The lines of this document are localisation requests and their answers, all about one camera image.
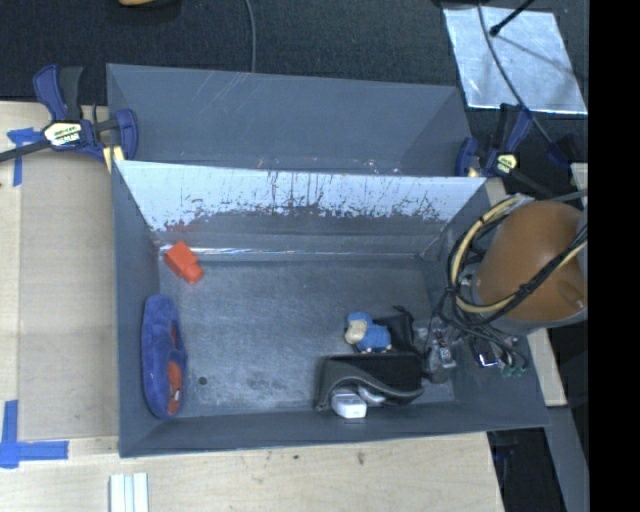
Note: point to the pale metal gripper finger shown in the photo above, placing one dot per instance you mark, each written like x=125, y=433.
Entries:
x=434, y=334
x=442, y=362

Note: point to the black pouch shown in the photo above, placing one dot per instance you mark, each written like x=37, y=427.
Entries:
x=385, y=372

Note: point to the blue toy sheep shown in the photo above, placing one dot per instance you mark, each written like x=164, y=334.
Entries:
x=370, y=336

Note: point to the small white box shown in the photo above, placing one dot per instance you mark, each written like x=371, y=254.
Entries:
x=349, y=405

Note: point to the grey metal bin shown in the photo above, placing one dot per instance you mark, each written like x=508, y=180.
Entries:
x=280, y=320

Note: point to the orange-red plastic block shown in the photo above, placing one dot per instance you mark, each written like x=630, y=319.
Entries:
x=182, y=261

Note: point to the blue and orange plush toy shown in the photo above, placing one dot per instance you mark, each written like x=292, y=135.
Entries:
x=157, y=350

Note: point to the pale wood board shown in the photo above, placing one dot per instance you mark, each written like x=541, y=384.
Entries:
x=67, y=300

